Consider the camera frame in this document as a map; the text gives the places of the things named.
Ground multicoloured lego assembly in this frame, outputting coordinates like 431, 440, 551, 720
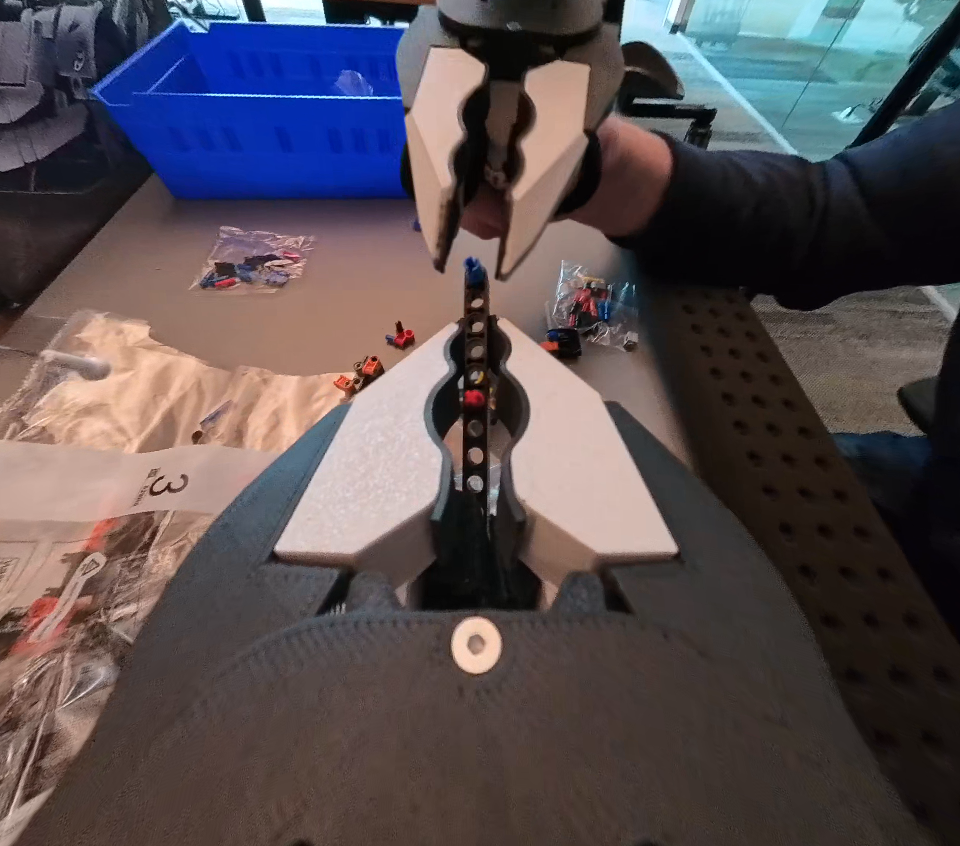
332, 354, 387, 398

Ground small bag red lego parts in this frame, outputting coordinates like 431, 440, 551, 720
549, 259, 642, 353

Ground blue plastic bin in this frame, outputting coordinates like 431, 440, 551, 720
90, 19, 421, 202

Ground person's leg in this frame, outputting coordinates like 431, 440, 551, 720
828, 426, 960, 565

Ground black lego beam with pins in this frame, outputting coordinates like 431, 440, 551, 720
456, 255, 500, 517

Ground person's right hand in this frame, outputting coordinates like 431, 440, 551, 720
556, 114, 674, 238

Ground black perforated panel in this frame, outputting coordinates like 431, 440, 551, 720
648, 283, 960, 817

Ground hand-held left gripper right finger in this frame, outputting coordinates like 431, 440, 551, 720
497, 319, 682, 603

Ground small bag blue lego parts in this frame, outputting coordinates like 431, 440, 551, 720
189, 225, 316, 295

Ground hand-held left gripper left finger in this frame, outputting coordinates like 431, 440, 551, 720
273, 323, 462, 605

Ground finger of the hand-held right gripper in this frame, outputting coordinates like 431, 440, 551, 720
403, 47, 490, 275
491, 60, 594, 283

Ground clear bag with white strip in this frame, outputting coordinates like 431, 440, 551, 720
0, 444, 282, 813

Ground dark lego set box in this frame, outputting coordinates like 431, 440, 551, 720
0, 0, 175, 310

